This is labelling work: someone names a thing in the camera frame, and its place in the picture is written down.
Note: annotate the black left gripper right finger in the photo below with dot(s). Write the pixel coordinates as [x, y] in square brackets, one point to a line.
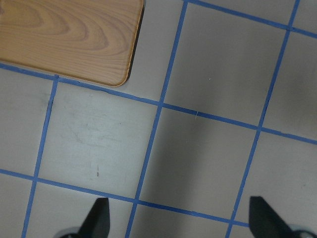
[264, 222]

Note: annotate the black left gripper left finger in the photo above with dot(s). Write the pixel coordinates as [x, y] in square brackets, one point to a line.
[96, 223]

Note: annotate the wooden tray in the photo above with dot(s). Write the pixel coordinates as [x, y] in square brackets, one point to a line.
[91, 40]

